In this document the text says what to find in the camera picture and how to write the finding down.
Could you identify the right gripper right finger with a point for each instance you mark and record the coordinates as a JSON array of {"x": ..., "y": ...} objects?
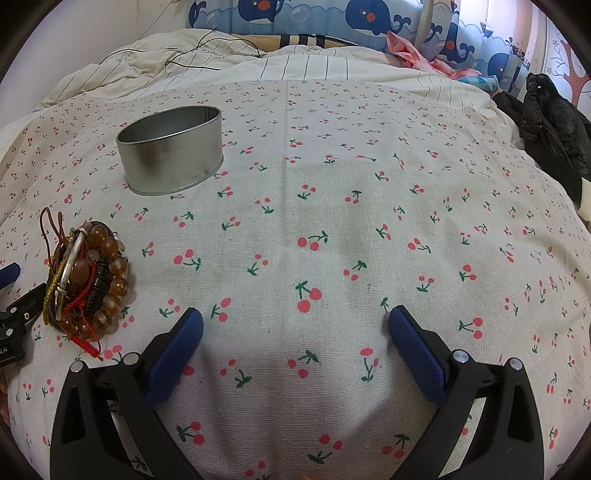
[{"x": 507, "y": 443}]

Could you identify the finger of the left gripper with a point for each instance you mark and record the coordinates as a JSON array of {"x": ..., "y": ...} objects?
[{"x": 9, "y": 274}]

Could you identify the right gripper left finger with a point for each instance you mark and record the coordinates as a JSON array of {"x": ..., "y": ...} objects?
[{"x": 85, "y": 443}]

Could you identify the silver bangle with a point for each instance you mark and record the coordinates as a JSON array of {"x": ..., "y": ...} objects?
[{"x": 70, "y": 258}]

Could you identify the silver oval metal tin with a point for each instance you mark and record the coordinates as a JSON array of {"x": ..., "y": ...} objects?
[{"x": 172, "y": 150}]

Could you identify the white striped duvet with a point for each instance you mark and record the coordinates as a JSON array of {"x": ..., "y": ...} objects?
[{"x": 187, "y": 57}]

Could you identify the cherry print bed sheet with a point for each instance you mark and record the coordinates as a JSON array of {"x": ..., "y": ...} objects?
[{"x": 334, "y": 203}]

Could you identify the black jacket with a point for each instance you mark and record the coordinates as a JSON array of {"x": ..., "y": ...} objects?
[{"x": 555, "y": 133}]

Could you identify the striped pillow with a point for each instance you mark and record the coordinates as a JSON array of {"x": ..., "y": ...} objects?
[{"x": 274, "y": 42}]

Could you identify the pink cloth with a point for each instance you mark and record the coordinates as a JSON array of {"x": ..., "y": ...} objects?
[{"x": 410, "y": 57}]

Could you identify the blue whale print curtain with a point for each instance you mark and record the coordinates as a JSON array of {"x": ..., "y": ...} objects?
[{"x": 463, "y": 34}]

